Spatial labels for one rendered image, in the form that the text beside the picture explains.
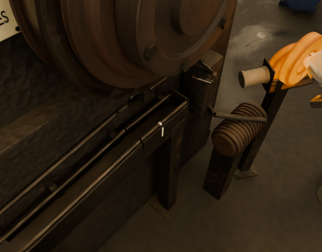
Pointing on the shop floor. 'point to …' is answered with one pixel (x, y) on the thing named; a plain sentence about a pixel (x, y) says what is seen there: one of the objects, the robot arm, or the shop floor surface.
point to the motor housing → (231, 147)
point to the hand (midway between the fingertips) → (304, 54)
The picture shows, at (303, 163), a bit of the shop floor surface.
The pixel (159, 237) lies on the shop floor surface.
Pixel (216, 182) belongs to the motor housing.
